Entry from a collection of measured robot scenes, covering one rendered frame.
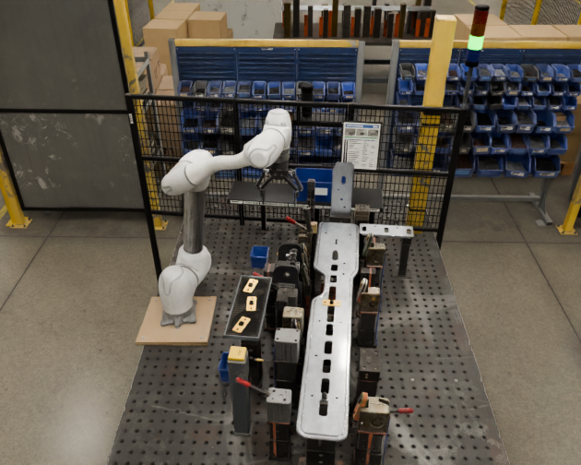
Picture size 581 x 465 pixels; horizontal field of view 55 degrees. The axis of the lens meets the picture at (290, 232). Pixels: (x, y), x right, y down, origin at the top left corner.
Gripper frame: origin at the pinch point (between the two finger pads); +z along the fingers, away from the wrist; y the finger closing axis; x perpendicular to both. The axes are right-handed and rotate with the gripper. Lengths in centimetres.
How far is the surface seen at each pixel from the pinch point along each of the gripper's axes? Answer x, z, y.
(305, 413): -73, 46, 18
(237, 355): -62, 30, -8
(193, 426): -62, 76, -30
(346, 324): -24, 46, 32
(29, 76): 175, 14, -206
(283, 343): -48, 36, 7
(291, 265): -9.1, 27.2, 6.4
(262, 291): -24.5, 30.0, -4.6
